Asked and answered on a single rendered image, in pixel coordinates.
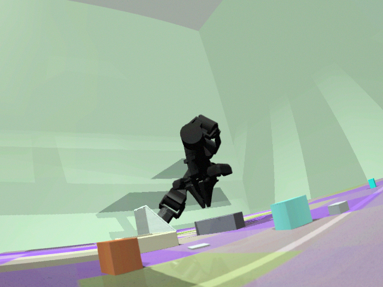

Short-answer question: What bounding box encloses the teal cube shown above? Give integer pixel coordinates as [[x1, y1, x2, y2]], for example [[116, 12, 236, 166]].
[[270, 195, 313, 230]]

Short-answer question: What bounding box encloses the orange block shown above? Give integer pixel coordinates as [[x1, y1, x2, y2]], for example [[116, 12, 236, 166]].
[[96, 237, 143, 276]]

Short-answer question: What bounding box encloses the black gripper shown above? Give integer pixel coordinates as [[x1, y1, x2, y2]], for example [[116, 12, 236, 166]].
[[172, 151, 233, 208]]

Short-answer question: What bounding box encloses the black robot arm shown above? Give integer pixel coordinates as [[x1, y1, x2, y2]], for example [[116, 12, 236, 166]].
[[157, 114, 221, 224]]

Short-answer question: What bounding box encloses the small cyan block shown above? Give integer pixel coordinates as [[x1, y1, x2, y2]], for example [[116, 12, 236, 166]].
[[368, 178, 376, 189]]

